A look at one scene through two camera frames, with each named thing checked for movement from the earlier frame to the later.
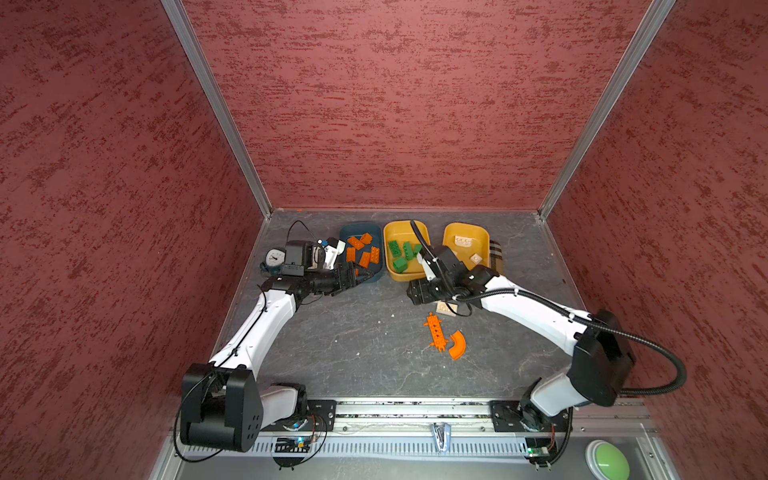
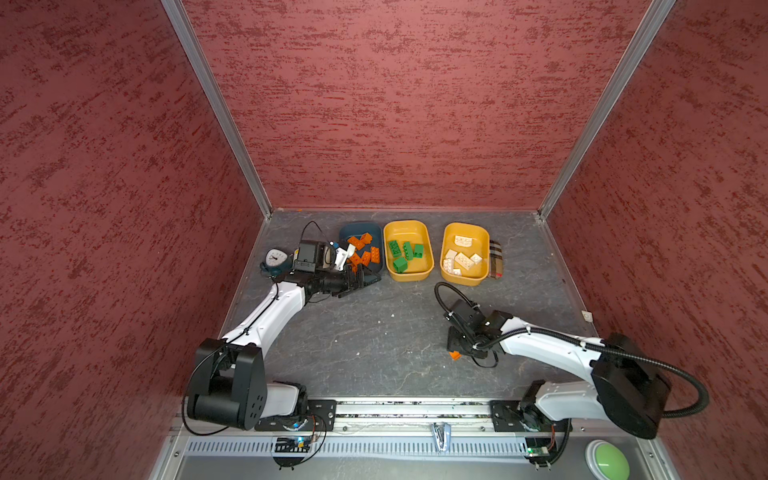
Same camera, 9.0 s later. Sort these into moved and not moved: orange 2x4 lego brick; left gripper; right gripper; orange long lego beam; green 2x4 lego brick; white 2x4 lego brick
Moved: right gripper; orange long lego beam
Not moved: white 2x4 lego brick; left gripper; green 2x4 lego brick; orange 2x4 lego brick
